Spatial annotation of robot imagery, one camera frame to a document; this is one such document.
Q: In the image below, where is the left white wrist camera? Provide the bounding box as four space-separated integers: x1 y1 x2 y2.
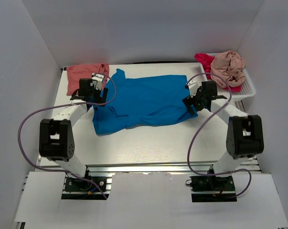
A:
91 73 107 91

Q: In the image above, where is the folded salmon pink t-shirt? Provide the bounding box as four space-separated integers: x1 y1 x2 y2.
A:
66 63 109 96

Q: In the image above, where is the magenta red t-shirt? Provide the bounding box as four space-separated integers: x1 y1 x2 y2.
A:
194 53 242 92

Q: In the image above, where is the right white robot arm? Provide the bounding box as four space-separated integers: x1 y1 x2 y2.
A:
182 81 264 177

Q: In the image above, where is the white plastic basket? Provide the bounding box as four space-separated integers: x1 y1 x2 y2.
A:
199 53 256 102

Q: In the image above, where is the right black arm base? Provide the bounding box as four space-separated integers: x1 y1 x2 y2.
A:
185 176 237 203

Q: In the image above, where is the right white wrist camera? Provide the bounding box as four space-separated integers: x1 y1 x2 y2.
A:
185 80 200 97

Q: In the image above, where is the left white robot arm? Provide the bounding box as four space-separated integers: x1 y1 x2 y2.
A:
39 73 108 178

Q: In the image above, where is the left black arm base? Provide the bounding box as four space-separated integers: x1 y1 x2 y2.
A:
61 176 110 200

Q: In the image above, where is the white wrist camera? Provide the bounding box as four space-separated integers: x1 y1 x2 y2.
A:
185 80 200 97
91 73 107 91

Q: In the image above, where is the blue t-shirt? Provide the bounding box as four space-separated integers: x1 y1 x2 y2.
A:
93 69 198 135

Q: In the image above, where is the beige crumpled t-shirt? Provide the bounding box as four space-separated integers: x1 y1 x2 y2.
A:
210 50 245 88

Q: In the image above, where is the aluminium table frame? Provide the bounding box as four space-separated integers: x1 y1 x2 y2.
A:
13 68 263 229

